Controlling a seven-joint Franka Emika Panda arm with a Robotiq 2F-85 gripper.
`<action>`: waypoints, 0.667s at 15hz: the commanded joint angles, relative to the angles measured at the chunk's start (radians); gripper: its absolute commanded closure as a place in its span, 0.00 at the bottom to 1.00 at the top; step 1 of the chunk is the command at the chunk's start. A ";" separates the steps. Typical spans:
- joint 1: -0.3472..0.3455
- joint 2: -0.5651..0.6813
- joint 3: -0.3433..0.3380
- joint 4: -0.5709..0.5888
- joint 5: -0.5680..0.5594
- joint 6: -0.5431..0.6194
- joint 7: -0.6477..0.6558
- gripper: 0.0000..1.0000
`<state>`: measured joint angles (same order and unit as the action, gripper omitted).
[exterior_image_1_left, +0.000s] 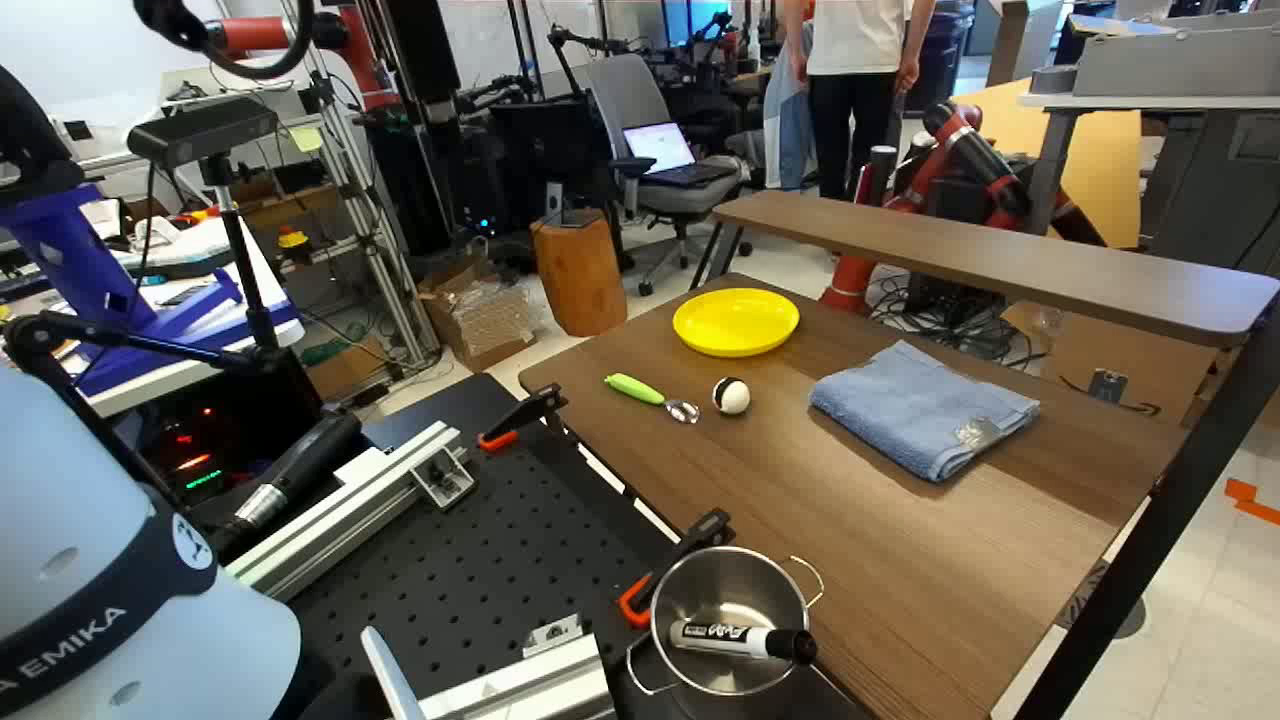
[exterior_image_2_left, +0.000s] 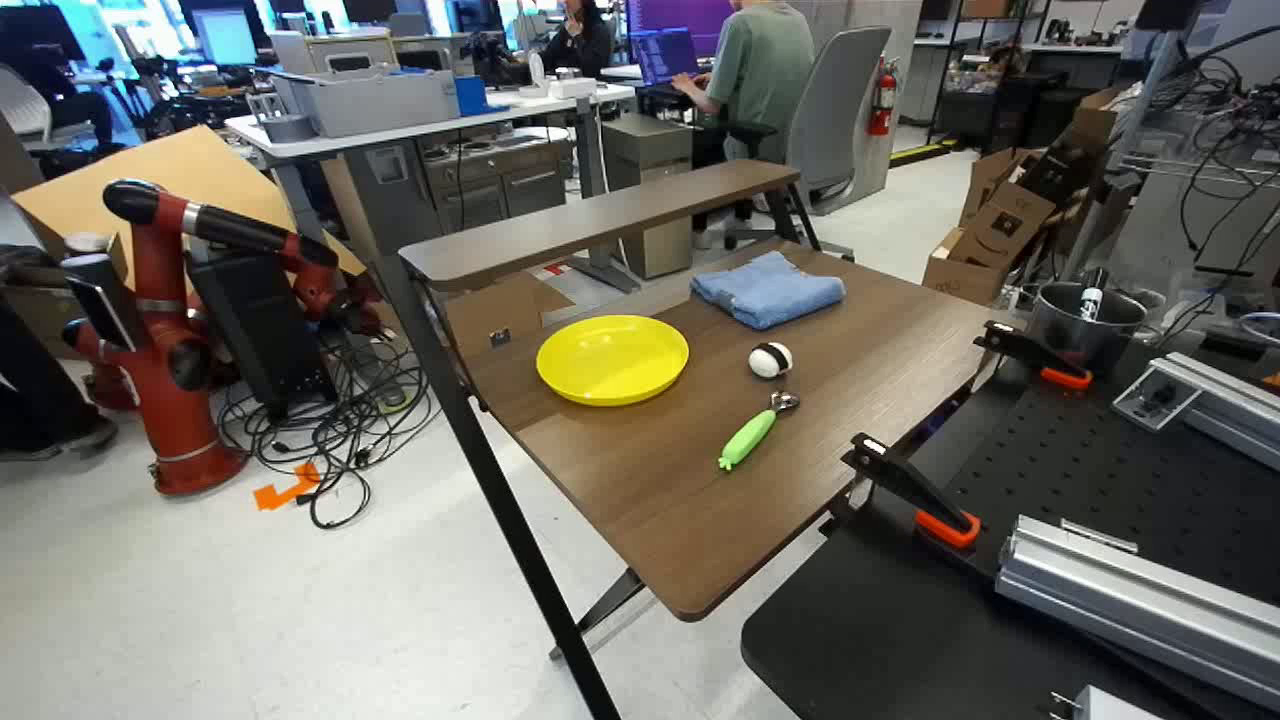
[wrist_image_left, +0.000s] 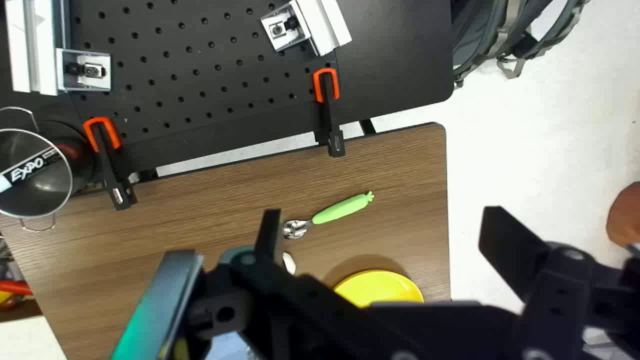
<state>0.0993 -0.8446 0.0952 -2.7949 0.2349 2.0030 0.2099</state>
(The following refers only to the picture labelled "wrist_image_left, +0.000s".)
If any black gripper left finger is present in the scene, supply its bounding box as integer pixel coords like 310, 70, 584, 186
235, 211, 348, 360

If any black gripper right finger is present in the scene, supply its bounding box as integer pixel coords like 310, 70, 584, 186
479, 205, 602, 316

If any blue jug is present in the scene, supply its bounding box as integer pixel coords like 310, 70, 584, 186
111, 248, 268, 360

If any yellow plastic bowl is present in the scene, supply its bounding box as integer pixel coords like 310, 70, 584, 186
335, 271, 425, 308

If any orange black clamp near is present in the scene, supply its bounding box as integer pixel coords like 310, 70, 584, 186
312, 66, 347, 159

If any orange black clamp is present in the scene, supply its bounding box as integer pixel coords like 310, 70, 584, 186
312, 66, 347, 159
83, 116, 137, 211

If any black perforated board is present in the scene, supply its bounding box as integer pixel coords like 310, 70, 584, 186
0, 0, 452, 171

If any orange black clamp far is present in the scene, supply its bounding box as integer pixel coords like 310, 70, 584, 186
83, 116, 137, 211

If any steel pot with marker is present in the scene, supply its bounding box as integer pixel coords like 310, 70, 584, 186
0, 107, 74, 233

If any aluminium extrusion rail near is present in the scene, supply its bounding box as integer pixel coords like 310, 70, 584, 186
260, 0, 353, 56

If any aluminium extrusion rail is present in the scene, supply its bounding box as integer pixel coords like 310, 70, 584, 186
3, 0, 113, 96
260, 0, 353, 56

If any aluminium extrusion rail far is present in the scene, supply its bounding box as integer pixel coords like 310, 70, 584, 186
3, 0, 113, 96

